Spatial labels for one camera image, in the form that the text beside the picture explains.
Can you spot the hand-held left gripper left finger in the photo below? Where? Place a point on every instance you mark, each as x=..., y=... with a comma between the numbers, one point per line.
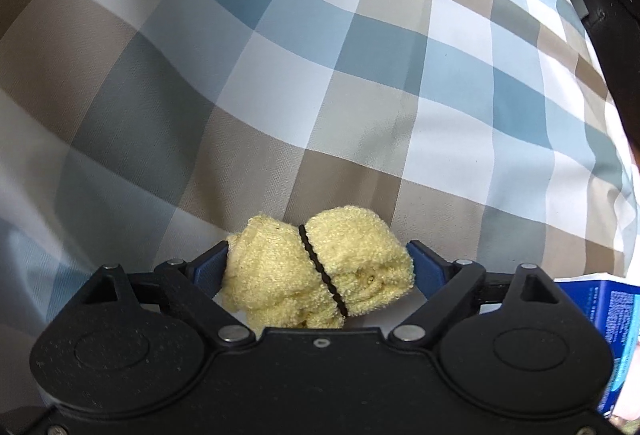
x=207, y=268

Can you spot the blue tissue packet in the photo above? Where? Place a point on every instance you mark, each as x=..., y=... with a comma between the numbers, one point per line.
x=620, y=315

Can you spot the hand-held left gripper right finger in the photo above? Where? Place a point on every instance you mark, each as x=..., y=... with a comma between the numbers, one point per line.
x=426, y=270

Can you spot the checked blanket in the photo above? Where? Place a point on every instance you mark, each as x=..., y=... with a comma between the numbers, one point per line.
x=300, y=80

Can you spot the yellow towel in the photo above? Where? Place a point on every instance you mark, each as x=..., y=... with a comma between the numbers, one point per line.
x=280, y=275

